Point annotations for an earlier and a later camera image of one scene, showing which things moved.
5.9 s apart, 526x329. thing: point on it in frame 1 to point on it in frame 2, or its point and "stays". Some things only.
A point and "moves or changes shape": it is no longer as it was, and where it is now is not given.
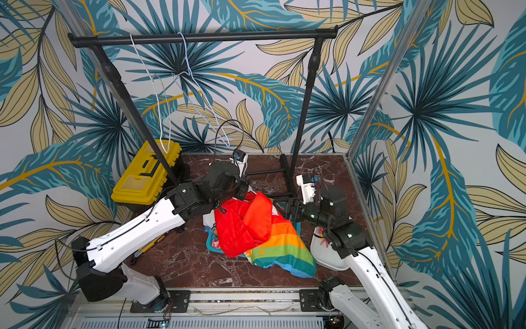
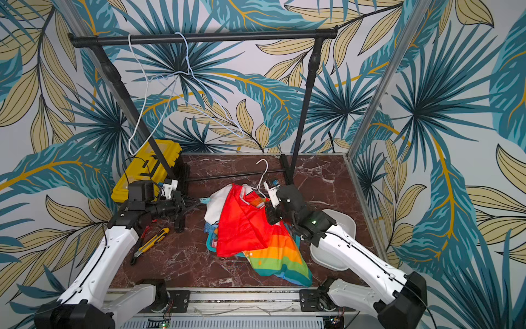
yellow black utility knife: (151, 244) stays
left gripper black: (244, 188) to (179, 202)
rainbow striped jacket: (215, 241) stays
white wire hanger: (163, 104) to (144, 100)
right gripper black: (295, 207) to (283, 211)
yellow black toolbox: (142, 181) stays
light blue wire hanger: (192, 92) moves or changes shape
